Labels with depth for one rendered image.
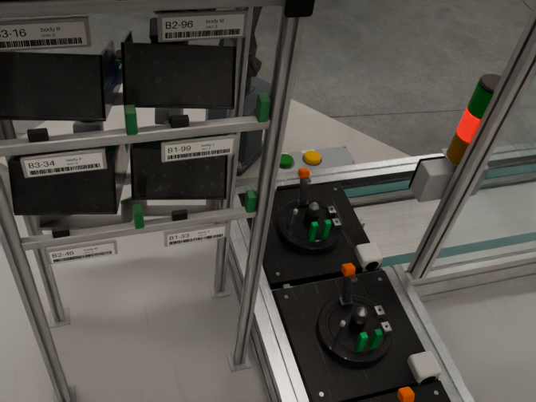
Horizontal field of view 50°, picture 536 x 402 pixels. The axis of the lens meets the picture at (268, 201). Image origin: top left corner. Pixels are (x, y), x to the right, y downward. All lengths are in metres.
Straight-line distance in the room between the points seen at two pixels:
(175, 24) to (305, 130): 1.10
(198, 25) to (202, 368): 0.74
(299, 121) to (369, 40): 2.21
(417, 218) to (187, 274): 0.55
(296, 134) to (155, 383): 0.80
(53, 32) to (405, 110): 2.85
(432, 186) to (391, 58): 2.69
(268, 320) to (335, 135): 0.70
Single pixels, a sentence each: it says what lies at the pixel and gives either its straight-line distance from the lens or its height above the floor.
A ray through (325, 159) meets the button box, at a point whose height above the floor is 0.96.
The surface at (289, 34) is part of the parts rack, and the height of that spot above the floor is 1.59.
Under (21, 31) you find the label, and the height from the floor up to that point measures 1.61.
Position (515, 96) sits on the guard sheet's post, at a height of 1.42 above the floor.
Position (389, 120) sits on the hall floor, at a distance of 3.21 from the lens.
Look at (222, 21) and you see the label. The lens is 0.59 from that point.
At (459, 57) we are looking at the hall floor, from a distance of 3.92.
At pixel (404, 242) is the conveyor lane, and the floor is 0.92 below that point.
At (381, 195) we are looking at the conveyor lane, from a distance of 1.40.
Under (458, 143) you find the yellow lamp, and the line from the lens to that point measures 1.02.
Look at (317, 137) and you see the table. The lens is 1.63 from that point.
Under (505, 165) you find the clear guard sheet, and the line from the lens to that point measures 1.08.
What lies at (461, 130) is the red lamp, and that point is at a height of 1.32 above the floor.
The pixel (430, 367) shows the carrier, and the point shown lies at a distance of 1.10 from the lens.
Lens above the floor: 1.90
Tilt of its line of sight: 47 degrees down
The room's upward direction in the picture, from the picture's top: 9 degrees clockwise
